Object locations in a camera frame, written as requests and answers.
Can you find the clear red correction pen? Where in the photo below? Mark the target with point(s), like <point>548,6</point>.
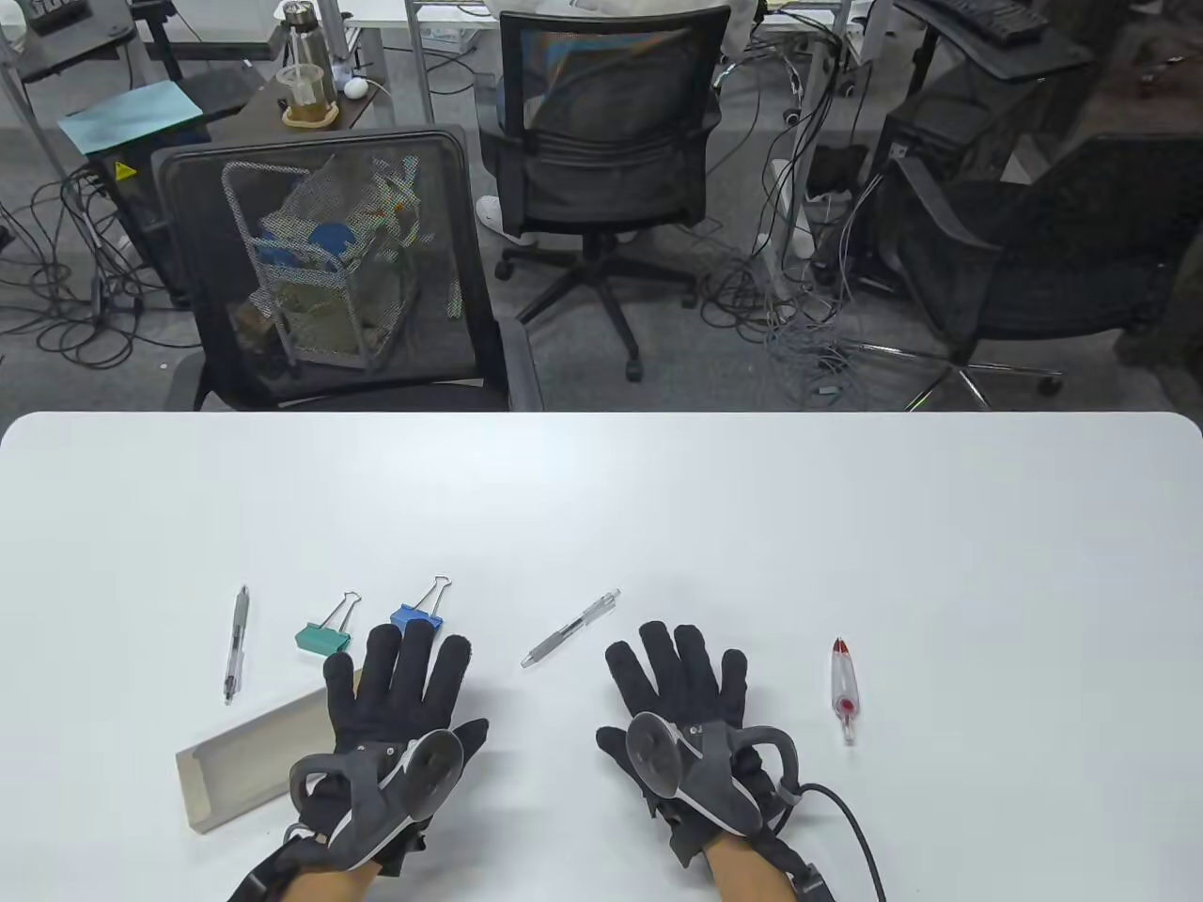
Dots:
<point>843,691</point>

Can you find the black stand desk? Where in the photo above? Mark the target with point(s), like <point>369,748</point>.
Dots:
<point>75,42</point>

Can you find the grey hand tracker controller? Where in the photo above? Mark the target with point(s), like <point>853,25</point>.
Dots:
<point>432,761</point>
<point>658,752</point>

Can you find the slim grey retractable pen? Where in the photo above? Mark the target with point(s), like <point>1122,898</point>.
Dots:
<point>237,644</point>

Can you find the person's right hand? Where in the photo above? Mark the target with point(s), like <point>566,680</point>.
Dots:
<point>677,676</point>

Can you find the clear plastic cup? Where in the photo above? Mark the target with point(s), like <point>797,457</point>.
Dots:
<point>303,94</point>

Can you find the person's right forearm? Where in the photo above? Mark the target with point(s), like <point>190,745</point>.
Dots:
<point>742,876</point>

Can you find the black swivel office chair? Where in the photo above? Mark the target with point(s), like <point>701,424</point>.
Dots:
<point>601,178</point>

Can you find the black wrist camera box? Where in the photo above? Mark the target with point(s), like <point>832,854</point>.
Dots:
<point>258,883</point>
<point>816,888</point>

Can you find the person's left hand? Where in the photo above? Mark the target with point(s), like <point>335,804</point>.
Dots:
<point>395,695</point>

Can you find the black mesh-back chair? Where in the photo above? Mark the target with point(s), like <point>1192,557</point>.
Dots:
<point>376,399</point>

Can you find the beige pull-out pencil case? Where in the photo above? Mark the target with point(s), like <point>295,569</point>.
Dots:
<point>244,761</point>

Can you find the black keyboard desk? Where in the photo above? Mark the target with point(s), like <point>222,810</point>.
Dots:
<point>1034,61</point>

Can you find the teal folder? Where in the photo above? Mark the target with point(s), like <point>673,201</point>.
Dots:
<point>132,117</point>

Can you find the black cabinet yellow label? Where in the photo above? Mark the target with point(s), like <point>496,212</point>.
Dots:
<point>132,216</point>

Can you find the black keyboard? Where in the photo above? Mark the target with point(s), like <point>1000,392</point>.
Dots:
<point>987,17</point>

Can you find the green binder clip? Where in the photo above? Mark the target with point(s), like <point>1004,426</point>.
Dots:
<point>322,641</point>

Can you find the dark brown side desk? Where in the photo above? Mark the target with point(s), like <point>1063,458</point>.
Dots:
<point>263,122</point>

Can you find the blue binder clip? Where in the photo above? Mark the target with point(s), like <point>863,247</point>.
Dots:
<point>412,615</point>

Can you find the person's left forearm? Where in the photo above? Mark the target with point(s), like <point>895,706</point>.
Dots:
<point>324,888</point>

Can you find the black chair chrome base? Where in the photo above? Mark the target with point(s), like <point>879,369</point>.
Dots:
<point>1062,263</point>

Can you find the steel water bottle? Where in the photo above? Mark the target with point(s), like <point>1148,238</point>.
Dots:
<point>303,42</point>

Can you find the wooden coaster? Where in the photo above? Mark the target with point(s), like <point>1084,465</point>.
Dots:
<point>312,118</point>

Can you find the black flat tray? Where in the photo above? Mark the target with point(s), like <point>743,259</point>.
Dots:
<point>221,89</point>

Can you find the clear grey-grip retractable pen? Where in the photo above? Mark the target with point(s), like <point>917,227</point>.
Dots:
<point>569,628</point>

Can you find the white computer mouse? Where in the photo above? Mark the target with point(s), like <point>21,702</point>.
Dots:
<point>355,87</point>

